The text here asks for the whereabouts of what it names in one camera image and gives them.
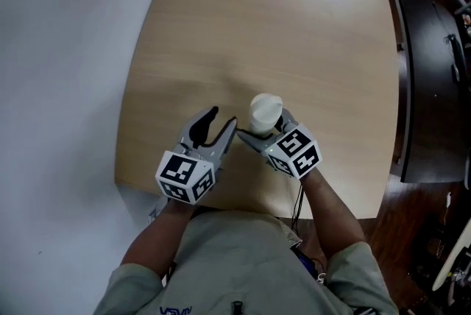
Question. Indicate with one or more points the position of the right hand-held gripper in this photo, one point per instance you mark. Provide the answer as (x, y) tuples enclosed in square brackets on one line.
[(294, 151)]

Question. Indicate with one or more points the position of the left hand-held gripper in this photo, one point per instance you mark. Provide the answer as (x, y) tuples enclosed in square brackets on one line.
[(184, 173)]

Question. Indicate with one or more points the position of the person's right forearm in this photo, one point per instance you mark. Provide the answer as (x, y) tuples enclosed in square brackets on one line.
[(331, 214)]

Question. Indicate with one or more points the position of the person's left forearm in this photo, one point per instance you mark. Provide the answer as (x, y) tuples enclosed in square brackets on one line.
[(158, 232)]

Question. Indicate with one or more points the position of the light wooden table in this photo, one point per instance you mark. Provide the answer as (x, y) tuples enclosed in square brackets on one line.
[(257, 30)]

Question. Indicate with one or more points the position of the black belt pack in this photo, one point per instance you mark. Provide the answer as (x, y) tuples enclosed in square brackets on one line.
[(303, 260)]

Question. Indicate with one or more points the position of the person's grey shirt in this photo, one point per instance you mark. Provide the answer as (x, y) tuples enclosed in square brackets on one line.
[(239, 269)]

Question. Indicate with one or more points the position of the dark brown table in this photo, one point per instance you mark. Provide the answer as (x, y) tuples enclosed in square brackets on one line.
[(427, 85)]

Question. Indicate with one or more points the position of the white oval table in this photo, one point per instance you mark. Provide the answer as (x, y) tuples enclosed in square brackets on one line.
[(452, 258)]

